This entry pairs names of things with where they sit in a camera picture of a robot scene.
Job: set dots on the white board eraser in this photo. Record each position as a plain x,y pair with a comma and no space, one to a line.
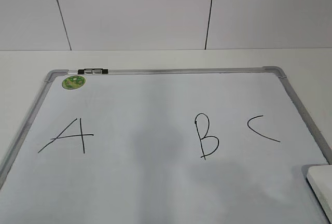
320,180

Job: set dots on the black and silver marker clip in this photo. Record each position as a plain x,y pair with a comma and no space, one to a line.
98,71

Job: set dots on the round green magnet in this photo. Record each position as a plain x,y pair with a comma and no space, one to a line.
73,82

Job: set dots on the white board with grey frame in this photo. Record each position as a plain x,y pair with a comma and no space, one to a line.
178,146

